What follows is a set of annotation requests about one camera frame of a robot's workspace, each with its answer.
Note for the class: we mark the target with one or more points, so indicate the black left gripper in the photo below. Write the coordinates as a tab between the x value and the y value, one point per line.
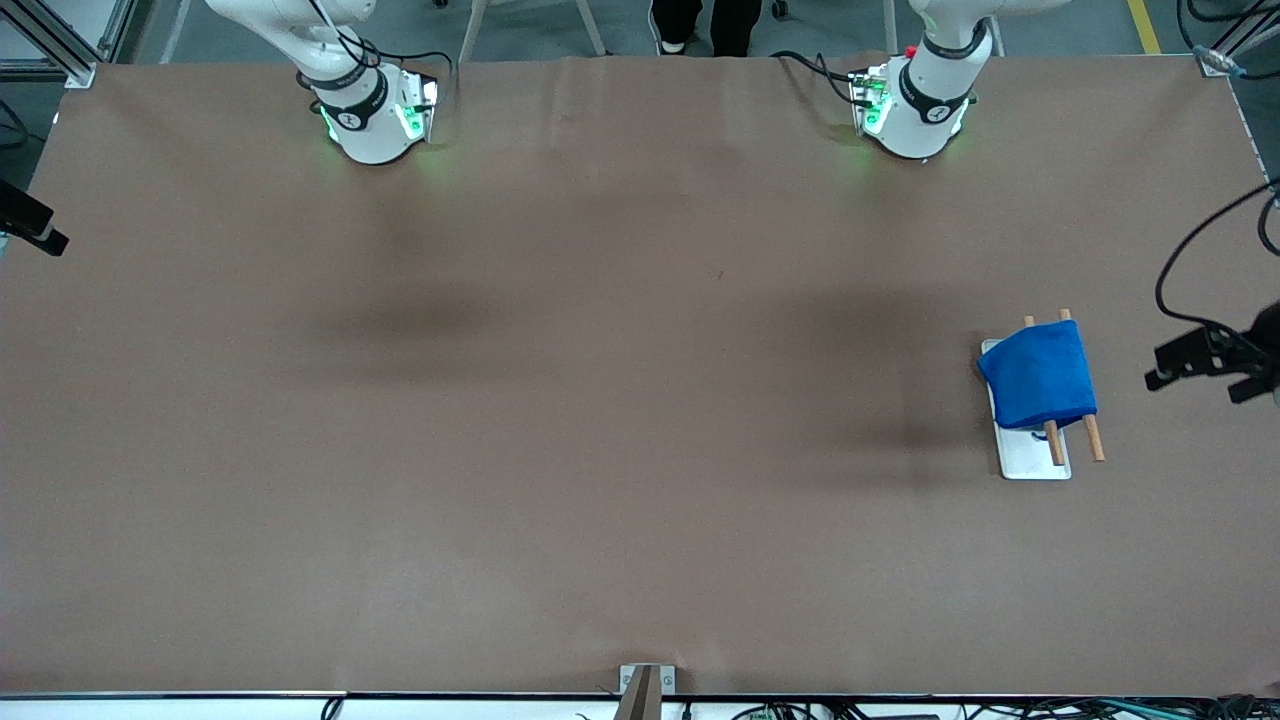
1262	352

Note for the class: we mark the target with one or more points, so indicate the blue microfiber towel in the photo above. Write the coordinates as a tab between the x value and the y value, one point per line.
1040	378

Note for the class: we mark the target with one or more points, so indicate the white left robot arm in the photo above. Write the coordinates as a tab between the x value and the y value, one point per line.
920	110

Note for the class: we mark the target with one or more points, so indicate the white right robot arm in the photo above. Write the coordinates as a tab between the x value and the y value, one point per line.
365	120

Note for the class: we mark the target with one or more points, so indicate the white rack with wooden rods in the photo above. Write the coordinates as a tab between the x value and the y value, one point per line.
1030	455

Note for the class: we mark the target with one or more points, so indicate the grey stand legs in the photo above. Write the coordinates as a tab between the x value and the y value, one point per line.
590	28

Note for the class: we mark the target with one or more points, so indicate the brown paper table cover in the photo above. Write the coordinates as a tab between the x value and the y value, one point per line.
640	450

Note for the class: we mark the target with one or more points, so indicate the person in black trousers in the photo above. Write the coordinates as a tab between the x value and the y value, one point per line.
735	20

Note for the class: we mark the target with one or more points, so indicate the aluminium frame post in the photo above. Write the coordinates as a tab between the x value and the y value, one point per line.
1215	62
75	72

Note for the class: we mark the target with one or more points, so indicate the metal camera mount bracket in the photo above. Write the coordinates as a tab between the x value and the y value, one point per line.
645	690

